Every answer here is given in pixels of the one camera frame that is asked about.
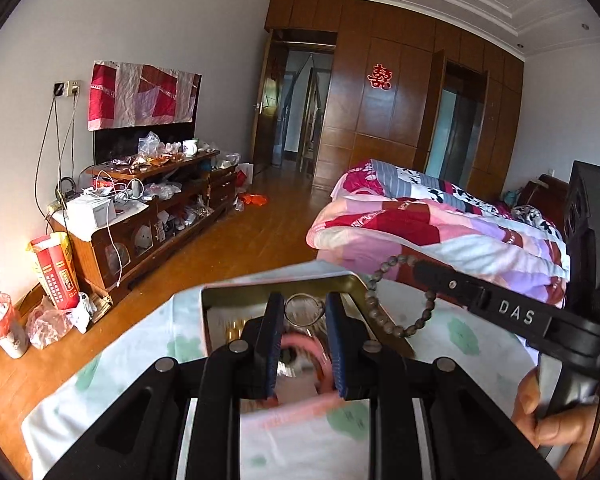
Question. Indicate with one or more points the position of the pink patchwork quilt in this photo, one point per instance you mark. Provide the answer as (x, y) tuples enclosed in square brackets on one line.
[(440, 230)]

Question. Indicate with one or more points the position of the wooden bed headboard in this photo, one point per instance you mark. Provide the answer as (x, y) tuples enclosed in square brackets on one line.
[(542, 192)]

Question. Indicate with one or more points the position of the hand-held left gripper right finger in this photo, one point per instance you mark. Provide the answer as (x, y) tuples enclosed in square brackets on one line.
[(338, 352)]

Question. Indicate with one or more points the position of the red and yellow carton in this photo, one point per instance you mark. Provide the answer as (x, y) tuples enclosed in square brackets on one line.
[(55, 270)]

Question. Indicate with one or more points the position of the clear plastic bag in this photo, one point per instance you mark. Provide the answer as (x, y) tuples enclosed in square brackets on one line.
[(55, 321)]

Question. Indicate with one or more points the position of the red patchwork cloth cover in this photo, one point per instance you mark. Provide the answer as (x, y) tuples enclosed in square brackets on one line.
[(140, 92)]

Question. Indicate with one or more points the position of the wooden television cabinet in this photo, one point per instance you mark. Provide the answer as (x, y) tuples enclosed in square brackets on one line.
[(145, 220)]

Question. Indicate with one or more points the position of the orange bag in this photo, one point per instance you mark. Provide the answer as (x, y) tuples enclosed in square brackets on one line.
[(255, 200)]

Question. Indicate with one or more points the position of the pink bangle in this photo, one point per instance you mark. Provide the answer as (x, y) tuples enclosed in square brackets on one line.
[(305, 347)]

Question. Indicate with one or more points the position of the white cardboard box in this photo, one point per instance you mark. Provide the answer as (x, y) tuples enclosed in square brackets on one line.
[(92, 210)]

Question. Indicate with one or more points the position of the white bin with red bag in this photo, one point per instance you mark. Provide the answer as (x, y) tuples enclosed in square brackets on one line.
[(2, 317)]

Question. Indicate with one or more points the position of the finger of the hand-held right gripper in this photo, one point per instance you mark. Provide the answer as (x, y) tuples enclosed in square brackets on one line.
[(500, 305)]

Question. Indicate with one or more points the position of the black television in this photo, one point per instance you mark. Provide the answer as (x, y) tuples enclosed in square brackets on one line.
[(130, 142)]

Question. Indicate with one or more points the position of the wooden room door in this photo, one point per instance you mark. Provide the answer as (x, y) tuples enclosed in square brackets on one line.
[(267, 110)]

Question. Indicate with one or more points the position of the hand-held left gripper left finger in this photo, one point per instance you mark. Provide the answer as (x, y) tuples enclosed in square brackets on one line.
[(272, 355)]

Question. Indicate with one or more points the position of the rectangular metal tin box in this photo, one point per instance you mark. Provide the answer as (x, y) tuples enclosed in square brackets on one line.
[(225, 310)]

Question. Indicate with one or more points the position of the person's right hand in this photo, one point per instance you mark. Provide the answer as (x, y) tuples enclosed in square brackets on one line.
[(550, 425)]

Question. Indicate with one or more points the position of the wooden wardrobe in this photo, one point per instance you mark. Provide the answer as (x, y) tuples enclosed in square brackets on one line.
[(405, 110)]

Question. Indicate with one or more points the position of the wall power socket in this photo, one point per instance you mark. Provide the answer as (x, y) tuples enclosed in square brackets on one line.
[(66, 89)]

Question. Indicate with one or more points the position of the red paper decoration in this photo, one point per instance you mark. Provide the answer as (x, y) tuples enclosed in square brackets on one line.
[(380, 76)]

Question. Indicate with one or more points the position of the white mug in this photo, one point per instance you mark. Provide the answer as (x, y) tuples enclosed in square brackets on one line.
[(189, 147)]

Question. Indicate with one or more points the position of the silver bangle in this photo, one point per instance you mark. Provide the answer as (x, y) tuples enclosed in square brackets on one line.
[(305, 310)]

